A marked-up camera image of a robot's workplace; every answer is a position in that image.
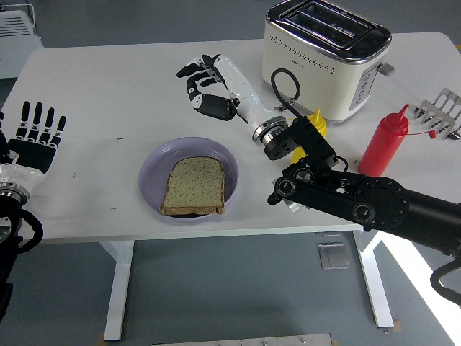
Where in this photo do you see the white table leg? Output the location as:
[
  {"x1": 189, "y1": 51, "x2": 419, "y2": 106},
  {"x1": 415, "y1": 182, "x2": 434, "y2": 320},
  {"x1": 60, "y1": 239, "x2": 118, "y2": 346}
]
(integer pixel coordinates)
[
  {"x1": 353, "y1": 230, "x2": 394, "y2": 329},
  {"x1": 99, "y1": 240, "x2": 136, "y2": 342}
]

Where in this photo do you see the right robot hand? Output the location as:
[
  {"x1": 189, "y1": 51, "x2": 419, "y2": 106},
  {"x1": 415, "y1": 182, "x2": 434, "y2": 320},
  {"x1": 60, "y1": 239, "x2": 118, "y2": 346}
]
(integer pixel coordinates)
[{"x1": 176, "y1": 53, "x2": 284, "y2": 133}]

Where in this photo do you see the white slatted cart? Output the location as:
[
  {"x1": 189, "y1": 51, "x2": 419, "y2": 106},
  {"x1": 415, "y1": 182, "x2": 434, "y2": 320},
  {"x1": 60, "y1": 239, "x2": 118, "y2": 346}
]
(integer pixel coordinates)
[{"x1": 0, "y1": 3, "x2": 46, "y2": 80}]

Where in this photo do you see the metal floor outlet cover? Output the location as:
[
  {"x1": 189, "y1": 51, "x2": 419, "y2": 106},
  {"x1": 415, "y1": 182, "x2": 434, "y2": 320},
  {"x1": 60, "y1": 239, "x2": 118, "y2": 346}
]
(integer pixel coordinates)
[{"x1": 317, "y1": 243, "x2": 350, "y2": 270}]

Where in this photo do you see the purple round plate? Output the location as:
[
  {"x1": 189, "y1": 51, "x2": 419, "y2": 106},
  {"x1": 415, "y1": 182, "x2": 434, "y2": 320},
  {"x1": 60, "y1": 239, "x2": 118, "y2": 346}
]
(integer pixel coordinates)
[{"x1": 138, "y1": 136, "x2": 241, "y2": 225}]

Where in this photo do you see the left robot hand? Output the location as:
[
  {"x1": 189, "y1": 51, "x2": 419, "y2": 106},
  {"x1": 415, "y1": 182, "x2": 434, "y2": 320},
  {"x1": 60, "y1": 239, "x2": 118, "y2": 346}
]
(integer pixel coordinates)
[{"x1": 0, "y1": 100, "x2": 68, "y2": 194}]

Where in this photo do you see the cream and chrome toaster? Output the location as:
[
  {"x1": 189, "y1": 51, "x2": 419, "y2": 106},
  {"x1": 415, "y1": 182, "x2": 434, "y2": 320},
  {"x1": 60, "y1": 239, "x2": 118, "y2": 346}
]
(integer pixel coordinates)
[{"x1": 261, "y1": 0, "x2": 396, "y2": 126}]

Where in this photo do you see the silver metal toast rack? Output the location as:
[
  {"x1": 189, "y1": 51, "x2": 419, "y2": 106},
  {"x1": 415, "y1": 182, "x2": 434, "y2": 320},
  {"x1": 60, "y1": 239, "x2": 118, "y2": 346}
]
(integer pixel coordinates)
[{"x1": 413, "y1": 87, "x2": 461, "y2": 141}]

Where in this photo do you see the red squeeze bottle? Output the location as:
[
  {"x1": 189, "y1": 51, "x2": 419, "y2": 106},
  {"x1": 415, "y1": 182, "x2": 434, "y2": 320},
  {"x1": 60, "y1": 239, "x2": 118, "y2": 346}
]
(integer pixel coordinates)
[{"x1": 357, "y1": 103, "x2": 437, "y2": 177}]

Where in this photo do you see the brown bread slice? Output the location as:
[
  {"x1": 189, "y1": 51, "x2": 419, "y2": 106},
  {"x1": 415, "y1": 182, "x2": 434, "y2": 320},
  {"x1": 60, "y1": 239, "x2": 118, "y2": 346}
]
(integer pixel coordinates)
[{"x1": 159, "y1": 156, "x2": 226, "y2": 217}]

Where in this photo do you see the yellow squeeze bottle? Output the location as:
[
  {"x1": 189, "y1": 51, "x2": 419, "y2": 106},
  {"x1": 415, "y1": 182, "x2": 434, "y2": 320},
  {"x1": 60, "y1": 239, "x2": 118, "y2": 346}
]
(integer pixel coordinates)
[{"x1": 291, "y1": 108, "x2": 328, "y2": 163}]

